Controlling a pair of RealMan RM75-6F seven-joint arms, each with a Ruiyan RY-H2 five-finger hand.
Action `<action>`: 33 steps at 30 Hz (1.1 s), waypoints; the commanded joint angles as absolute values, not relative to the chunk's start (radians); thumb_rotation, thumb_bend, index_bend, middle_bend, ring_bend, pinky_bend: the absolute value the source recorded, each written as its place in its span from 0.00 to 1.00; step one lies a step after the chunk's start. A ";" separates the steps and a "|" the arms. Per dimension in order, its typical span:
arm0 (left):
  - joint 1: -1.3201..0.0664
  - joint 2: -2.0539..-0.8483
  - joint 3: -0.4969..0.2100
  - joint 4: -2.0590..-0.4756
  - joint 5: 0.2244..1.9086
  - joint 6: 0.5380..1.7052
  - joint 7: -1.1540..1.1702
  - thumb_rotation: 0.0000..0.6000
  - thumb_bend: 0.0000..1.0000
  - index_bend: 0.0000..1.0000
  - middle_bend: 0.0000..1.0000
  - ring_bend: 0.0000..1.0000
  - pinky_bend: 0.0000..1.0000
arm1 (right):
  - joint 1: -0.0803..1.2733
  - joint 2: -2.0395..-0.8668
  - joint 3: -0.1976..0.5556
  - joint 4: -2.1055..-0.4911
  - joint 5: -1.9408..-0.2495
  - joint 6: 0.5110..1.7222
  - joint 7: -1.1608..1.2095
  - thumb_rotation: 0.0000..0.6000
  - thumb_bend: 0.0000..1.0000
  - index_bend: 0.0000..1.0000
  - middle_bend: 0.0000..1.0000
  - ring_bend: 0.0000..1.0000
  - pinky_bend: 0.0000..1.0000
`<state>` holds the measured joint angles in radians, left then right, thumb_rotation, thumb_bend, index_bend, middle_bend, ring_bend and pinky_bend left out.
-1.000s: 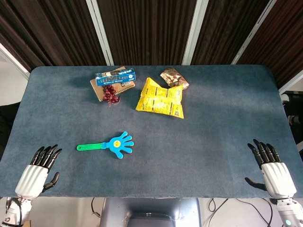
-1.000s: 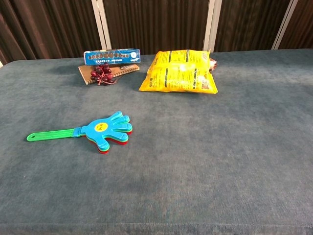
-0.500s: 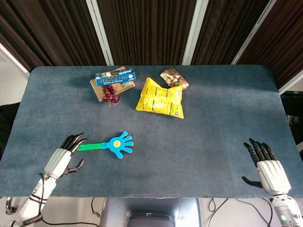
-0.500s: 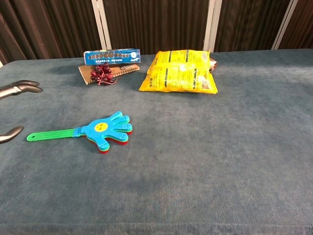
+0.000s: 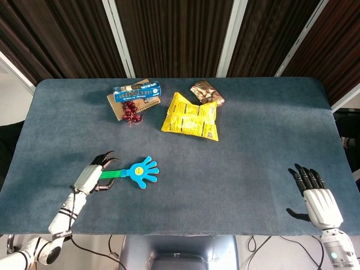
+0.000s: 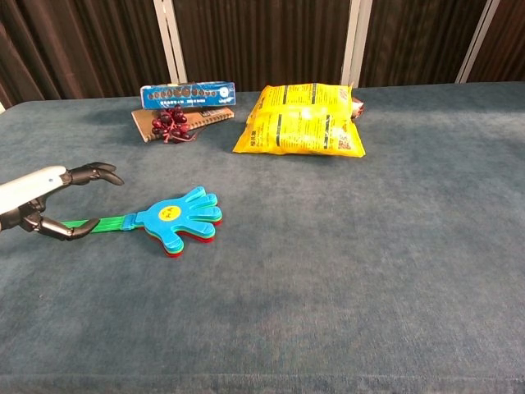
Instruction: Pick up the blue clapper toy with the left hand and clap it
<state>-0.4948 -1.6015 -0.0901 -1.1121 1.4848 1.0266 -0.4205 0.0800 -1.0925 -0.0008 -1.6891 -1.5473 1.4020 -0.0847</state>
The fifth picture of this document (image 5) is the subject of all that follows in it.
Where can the red bead bunch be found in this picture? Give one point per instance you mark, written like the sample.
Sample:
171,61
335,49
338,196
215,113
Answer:
130,111

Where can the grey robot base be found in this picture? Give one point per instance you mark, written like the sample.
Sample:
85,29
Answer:
180,253

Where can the brown spiral notebook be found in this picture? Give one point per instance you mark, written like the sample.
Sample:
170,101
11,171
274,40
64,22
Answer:
143,105

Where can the black chair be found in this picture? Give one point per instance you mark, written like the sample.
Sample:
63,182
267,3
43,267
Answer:
347,123

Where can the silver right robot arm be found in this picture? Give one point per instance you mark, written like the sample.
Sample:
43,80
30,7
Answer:
339,249

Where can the blue rectangular box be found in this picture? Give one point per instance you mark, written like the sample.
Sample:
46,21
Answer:
137,91

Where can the blue felt table cover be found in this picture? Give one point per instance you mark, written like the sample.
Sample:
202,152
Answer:
180,157

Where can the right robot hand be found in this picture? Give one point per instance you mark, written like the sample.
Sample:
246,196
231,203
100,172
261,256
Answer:
320,201

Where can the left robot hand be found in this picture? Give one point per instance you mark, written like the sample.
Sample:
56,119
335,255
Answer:
87,177

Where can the blue hand-shaped clapper toy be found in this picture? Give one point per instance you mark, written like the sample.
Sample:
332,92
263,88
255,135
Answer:
137,172

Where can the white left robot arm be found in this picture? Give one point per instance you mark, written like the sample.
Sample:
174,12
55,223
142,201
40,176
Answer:
60,219

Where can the yellow snack bag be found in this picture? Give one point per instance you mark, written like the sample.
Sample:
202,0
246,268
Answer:
191,118

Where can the brown patterned snack packet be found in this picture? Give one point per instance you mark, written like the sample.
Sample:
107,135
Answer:
207,92

